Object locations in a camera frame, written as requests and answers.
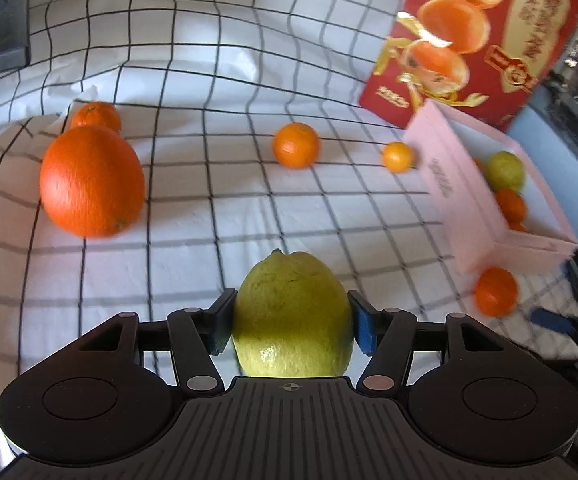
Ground tiny round tangerine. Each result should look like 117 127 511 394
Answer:
382 141 416 174

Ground red snack bag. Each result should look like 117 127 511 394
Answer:
359 0 578 131

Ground pink cardboard box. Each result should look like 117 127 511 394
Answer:
403 100 578 276

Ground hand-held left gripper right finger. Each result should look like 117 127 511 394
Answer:
347 290 504 401

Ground green guava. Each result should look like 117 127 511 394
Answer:
485 151 526 193
231 249 355 377

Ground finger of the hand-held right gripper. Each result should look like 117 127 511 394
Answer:
530 308 574 336

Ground large orange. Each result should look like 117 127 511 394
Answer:
39 125 146 239

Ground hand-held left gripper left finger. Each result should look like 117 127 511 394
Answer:
76 288 240 401

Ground white black checked cloth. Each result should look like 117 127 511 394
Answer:
0 0 578 480

